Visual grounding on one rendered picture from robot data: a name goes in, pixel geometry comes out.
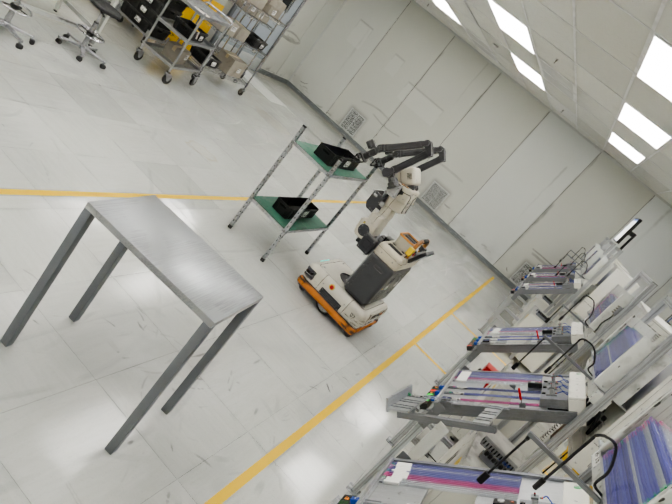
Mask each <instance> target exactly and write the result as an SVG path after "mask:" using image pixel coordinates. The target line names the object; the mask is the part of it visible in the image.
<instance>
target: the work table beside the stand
mask: <svg viewBox="0 0 672 504"><path fill-rule="evenodd" d="M94 218H96V219H97V220H98V221H99V222H100V223H101V224H103V225H104V226H105V227H106V228H107V229H108V230H109V231H110V232H111V233H112V234H113V235H114V236H115V237H116V238H117V239H118V240H119V243H118V244H117V246H116V247H115V248H114V250H113V251H112V253H111V254H110V256H109V257H108V259H107V260H106V262H105V263H104V265H103V266H102V268H101V269H100V271H99V272H98V274H97V275H96V277H95V278H94V280H93V281H92V283H91V284H90V286H89V287H88V289H87V290H86V291H85V293H84V294H83V296H82V297H81V299H80V300H79V302H78V303H77V305H76V306H75V308H74V309H73V311H72V312H71V314H70V315H69V318H70V319H71V320H72V321H73V322H76V321H78V320H80V318H81V317H82V315H83V314H84V312H85V311H86V309H87V308H88V306H89V305H90V304H91V302H92V301H93V299H94V298H95V296H96V295H97V293H98V292H99V290H100V289H101V288H102V286H103V285H104V283H105V282H106V280H107V279H108V277H109V276H110V274H111V273H112V271H113V270H114V269H115V267H116V266H117V264H118V263H119V261H120V260H121V258H122V257H123V255H124V254H125V252H126V251H127V250H130V251H131V252H132V253H133V254H134V255H135V256H136V257H137V258H138V259H139V260H140V261H141V262H142V263H143V264H144V265H145V266H146V267H147V268H148V269H149V270H150V271H151V272H152V273H153V274H154V275H155V276H157V277H158V278H159V279H160V280H161V281H162V282H163V283H164V284H165V285H166V286H167V287H168V288H169V289H170V290H171V291H172V292H173V293H174V294H175V295H176V296H177V297H178V298H179V299H180V300H181V301H182V302H183V303H185V304H186V305H187V306H188V307H189V308H190V309H191V310H192V311H193V312H194V313H195V314H196V315H197V316H198V317H199V318H200V319H201V320H202V321H203V322H202V324H201V325H200V326H199V327H198V329H197V330H196V331H195V333H194V334H193V335H192V336H191V338H190V339H189V340H188V342H187V343H186V344H185V345H184V347H183V348H182V349H181V351H180V352H179V353H178V354H177V356H176V357H175V358H174V360H173V361H172V362H171V363H170V365H169V366H168V367H167V369H166V370H165V371H164V372H163V374H162V375H161V376H160V378H159V379H158V380H157V381H156V383H155V384H154V385H153V387H152V388H151V389H150V390H149V392H148V393H147V394H146V395H145V397H144V398H143V399H142V401H141V402H140V403H139V404H138V406H137V407H136V408H135V410H134V411H133V412H132V413H131V415H130V416H129V417H128V419H127V420H126V421H125V422H124V424H123V425H122V426H121V428H120V429H119V430H118V431H117V433H116V434H115V435H114V437H113V438H112V439H111V440H110V442H109V443H108V444H107V446H106V447H105V448H104V449H105V450H106V451H107V452H108V453H109V454H110V455H112V454H113V453H114V452H116V451H117V450H118V448H119V447H120V446H121V445H122V443H123V442H124V441H125V440H126V438H127V437H128V436H129V435H130V433H131V432H132V431H133V430H134V428H135V427H136V426H137V424H138V423H139V422H140V421H141V419H142V418H143V417H144V416H145V414H146V413H147V412H148V411H149V409H150V408H151V407H152V405H153V404H154V403H155V402H156V400H157V399H158V398H159V397H160V395H161V394H162V393H163V392H164V390H165V389H166V388H167V387H168V385H169V384H170V383H171V381H172V380H173V379H174V378H175V376H176V375H177V374H178V373H179V371H180V370H181V369H182V368H183V366H184V365H185V364H186V363H187V361H188V360H189V359H190V357H191V356H192V355H193V354H194V352H195V351H196V350H197V349H198V347H199V346H200V345H201V344H202V342H203V341H204V340H205V338H206V337H207V336H208V335H209V333H210V332H211V331H212V330H213V328H214V327H215V326H216V325H218V324H220V323H221V322H223V321H225V320H227V319H229V318H231V317H232V316H234V315H236V316H235V317H234V318H233V319H232V321H231V322H230V323H229V324H228V326H227V327H226V328H225V329H224V331H223V332H222V333H221V334H220V336H219V337H218V338H217V339H216V341H215V342H214V343H213V344H212V346H211V347H210V348H209V349H208V351H207V352H206V353H205V354H204V356H203V357H202V358H201V359H200V361H199V362H198V363H197V364H196V366H195V367H194V368H193V369H192V371H191V372H190V373H189V374H188V376H187V377H186V378H185V379H184V381H183V382H182V383H181V384H180V386H179V387H178V388H177V389H176V391H175V392H174V393H173V394H172V396H171V397H170V398H169V399H168V401H167V402H166V403H165V404H164V406H163V407H162V408H161V410H162V411H163V412H164V413H165V414H166V415H167V414H168V413H170V412H171V411H172V409H173V408H174V407H175V406H176V405H177V403H178V402H179V401H180V400H181V398H182V397H183V396H184V395H185V393H186V392H187V391H188V390H189V388H190V387H191V386H192V385H193V384H194V382H195V381H196V380H197V379H198V377H199V376H200V375H201V374H202V372H203V371H204V370H205V369H206V367H207V366H208V365H209V364H210V363H211V361H212V360H213V359H214V358H215V356H216V355H217V354H218V353H219V351H220V350H221V349H222V348H223V346H224V345H225V344H226V343H227V342H228V340H229V339H230V338H231V337H232V335H233V334H234V333H235V332H236V330H237V329H238V328H239V327H240V325H241V324H242V323H243V322H244V321H245V319H246V318H247V317H248V316H249V314H250V313H251V312H252V311H253V309H254V308H255V307H256V306H257V304H258V303H259V302H260V301H261V300H262V298H263V296H262V295H261V294H260V293H259V292H258V291H257V290H256V289H255V288H254V287H253V286H252V285H251V284H250V283H249V282H247V281H246V280H245V279H244V278H243V277H242V276H241V275H240V274H239V273H238V272H237V271H236V270H235V269H234V268H233V267H232V266H230V265H229V264H228V263H227V262H226V261H225V260H224V259H223V258H222V257H221V256H220V255H219V254H218V253H217V252H216V251H214V250H213V249H212V248H211V247H210V246H209V245H208V244H207V243H206V242H205V241H204V240H203V239H202V238H201V237H200V236H198V235H197V234H196V233H195V232H194V231H193V230H192V229H191V228H190V227H189V226H188V225H187V224H186V223H185V222H184V221H183V220H181V219H180V218H179V217H178V216H177V215H176V214H175V213H174V212H173V211H172V210H171V209H170V208H169V207H168V206H167V205H165V204H164V203H163V202H162V201H161V200H160V199H159V198H158V197H157V196H156V195H149V196H139V197H129V198H119V199H109V200H99V201H89V202H87V204H86V206H85V207H84V209H83V210H82V212H81V213H80V215H79V217H78V218H77V220H76V221H75V223H74V225H73V226H72V228H71V229H70V231H69V232H68V234H67V236H66V237H65V239H64V240H63V242H62V243H61V245H60V247H59V248H58V250H57V251H56V253H55V254H54V256H53V258H52V259H51V261H50V262H49V264H48V265H47V267H46V269H45V270H44V272H43V273H42V275H41V277H40V278H39V280H38V281H37V283H36V284H35V286H34V288H33V289H32V291H31V292H30V294H29V295H28V297H27V299H26V300H25V302H24V303H23V305H22V306H21V308H20V310H19V311H18V313H17V314H16V316H15V318H14V319H13V321H12V322H11V324H10V325H9V327H8V329H7V330H6V332H5V333H4V335H3V336H2V338H1V340H0V342H1V343H2V344H3V345H4V346H5V347H7V346H10V345H13V344H14V342H15V340H16V339H17V337H18V336H19V334H20V333H21V331H22V330H23V328H24V326H25V325H26V323H27V322H28V320H29V319H30V317H31V316H32V314H33V313H34V311H35V309H36V308H37V306H38V305H39V303H40V302H41V300H42V299H43V297H44V296H45V294H46V292H47V291H48V289H49V288H50V286H51V285H52V283H53V282H54V280H55V279H56V277H57V275H58V274H59V272H60V271H61V269H62V268H63V266H64V265H65V263H66V261H67V260H68V258H69V257H70V255H71V254H72V252H73V251H74V249H75V248H76V246H77V244H78V243H79V241H80V240H81V238H82V237H83V235H84V234H85V232H86V231H87V229H88V227H89V226H90V224H91V223H92V221H93V220H94Z"/></svg>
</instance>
